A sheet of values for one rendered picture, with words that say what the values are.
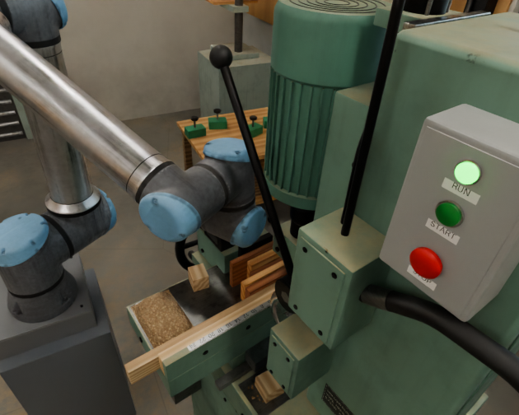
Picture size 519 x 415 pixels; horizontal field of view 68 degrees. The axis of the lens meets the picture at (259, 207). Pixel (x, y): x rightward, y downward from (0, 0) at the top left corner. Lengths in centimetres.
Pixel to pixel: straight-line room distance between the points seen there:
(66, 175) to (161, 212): 58
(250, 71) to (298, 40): 245
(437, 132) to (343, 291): 21
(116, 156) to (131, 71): 307
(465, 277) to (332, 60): 32
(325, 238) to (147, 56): 335
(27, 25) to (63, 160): 33
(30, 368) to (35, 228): 43
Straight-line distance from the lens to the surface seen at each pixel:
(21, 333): 132
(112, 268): 230
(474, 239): 35
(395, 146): 44
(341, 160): 56
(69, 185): 117
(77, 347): 135
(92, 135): 68
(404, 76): 42
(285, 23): 57
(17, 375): 140
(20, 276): 121
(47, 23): 100
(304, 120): 59
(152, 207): 61
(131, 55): 368
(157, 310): 85
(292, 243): 79
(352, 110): 52
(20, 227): 121
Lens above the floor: 160
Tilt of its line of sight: 38 degrees down
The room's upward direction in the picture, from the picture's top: 3 degrees clockwise
